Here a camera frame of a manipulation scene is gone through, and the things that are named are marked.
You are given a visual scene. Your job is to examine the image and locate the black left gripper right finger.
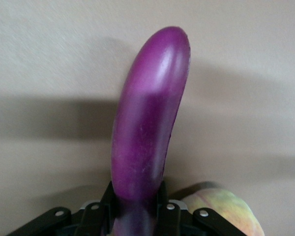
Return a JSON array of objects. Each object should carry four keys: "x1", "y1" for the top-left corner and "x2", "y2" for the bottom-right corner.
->
[{"x1": 157, "y1": 180, "x2": 246, "y2": 236}]

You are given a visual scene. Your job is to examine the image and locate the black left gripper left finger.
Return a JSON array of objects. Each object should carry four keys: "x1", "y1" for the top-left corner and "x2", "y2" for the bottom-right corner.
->
[{"x1": 7, "y1": 180, "x2": 119, "y2": 236}]

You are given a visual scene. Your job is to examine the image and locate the long purple eggplant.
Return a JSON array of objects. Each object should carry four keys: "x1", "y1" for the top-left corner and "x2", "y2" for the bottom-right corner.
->
[{"x1": 112, "y1": 26, "x2": 191, "y2": 236}]

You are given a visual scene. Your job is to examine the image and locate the yellow pink peach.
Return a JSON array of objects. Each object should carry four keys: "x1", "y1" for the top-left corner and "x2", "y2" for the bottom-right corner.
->
[{"x1": 186, "y1": 188, "x2": 265, "y2": 236}]

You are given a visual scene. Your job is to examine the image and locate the large table cover sheet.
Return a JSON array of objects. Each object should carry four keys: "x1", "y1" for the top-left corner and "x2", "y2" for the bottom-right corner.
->
[{"x1": 0, "y1": 0, "x2": 295, "y2": 236}]

